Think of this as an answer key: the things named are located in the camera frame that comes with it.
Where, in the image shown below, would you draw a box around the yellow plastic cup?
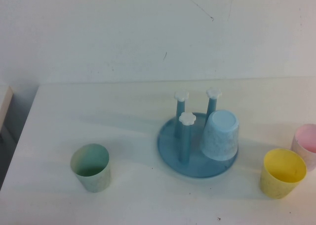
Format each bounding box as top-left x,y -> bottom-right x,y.
259,148 -> 308,200

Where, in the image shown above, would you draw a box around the blue cup stand white caps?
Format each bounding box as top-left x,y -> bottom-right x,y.
157,87 -> 239,179

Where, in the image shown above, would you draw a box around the light blue plastic cup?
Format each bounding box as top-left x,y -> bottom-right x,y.
199,110 -> 240,161

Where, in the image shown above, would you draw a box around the pink plastic cup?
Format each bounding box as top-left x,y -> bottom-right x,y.
290,123 -> 316,173

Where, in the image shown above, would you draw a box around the green plastic cup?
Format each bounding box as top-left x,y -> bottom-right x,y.
70,143 -> 112,193

